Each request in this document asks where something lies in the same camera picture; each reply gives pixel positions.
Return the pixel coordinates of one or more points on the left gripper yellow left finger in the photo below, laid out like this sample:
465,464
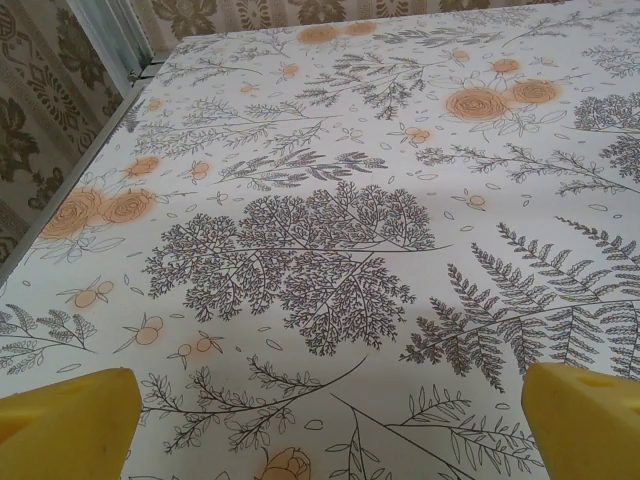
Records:
60,430

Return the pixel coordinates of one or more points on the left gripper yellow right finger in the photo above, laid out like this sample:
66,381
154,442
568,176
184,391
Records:
585,430

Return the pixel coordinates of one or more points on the aluminium frame post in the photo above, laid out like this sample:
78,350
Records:
115,30

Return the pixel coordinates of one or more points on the aluminium side rail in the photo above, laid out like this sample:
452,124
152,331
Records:
70,181

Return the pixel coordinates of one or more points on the floral print tablecloth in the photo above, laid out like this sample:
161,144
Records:
320,150

